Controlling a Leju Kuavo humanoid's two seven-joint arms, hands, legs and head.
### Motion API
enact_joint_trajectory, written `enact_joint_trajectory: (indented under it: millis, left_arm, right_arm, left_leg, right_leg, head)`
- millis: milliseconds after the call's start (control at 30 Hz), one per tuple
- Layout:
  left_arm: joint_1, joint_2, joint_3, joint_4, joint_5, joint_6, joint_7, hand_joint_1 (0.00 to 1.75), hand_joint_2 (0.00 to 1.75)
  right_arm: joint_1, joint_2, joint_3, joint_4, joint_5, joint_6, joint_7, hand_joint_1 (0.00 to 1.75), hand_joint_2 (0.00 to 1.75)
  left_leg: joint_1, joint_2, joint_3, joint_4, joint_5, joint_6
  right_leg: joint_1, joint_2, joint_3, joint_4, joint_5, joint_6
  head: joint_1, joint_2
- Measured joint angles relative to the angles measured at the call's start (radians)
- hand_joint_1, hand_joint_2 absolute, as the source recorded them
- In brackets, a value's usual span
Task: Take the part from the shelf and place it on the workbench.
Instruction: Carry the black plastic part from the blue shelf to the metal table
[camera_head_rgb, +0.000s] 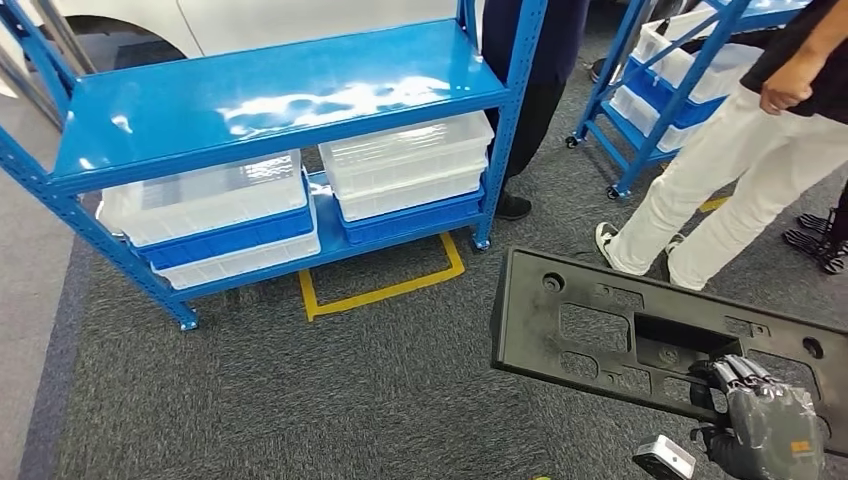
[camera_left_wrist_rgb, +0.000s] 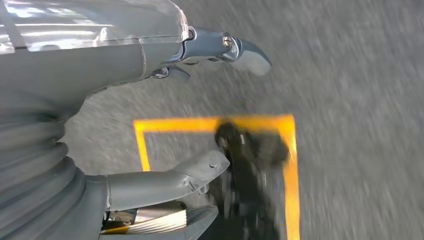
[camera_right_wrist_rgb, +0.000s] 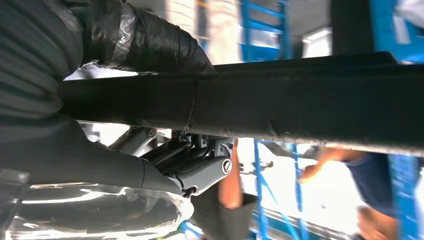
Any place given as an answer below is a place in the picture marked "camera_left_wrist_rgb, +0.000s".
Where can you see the yellow floor tape square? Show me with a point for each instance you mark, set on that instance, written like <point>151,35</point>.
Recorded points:
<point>165,125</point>

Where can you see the robot's ribbed left arm sleeve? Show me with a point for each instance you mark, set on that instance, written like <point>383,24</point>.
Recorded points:
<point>30,172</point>

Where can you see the robot's grey left hand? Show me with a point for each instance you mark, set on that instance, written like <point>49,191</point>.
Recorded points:
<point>82,56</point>

